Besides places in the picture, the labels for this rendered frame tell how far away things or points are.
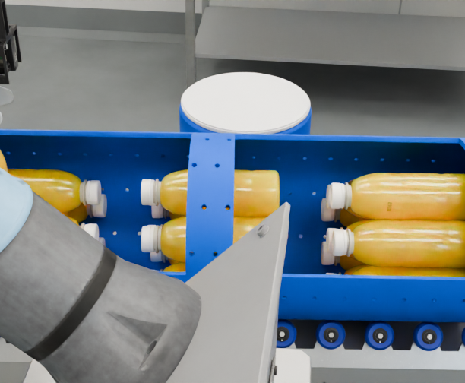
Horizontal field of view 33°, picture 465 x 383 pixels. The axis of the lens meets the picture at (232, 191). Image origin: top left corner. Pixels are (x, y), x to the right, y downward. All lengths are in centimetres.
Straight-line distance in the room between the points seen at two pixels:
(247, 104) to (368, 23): 254
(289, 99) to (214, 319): 109
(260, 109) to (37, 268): 107
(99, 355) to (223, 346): 11
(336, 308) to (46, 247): 59
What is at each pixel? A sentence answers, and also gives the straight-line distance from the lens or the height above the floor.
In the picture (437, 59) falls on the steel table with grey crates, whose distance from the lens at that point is 386.
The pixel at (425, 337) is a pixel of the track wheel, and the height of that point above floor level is 97.
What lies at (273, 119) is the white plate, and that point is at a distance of 164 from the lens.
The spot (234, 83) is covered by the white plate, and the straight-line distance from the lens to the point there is 178.
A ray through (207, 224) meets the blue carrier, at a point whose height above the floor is 118.
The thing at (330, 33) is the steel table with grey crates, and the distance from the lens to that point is 403.
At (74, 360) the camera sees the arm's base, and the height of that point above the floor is 133.
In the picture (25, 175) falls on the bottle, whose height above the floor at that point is 115.
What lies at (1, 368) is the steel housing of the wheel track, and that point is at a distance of 132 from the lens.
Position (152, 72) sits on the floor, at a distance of 426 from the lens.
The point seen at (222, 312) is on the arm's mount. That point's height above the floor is 136.
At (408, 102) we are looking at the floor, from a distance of 408.
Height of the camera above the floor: 182
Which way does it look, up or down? 34 degrees down
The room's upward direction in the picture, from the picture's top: 1 degrees clockwise
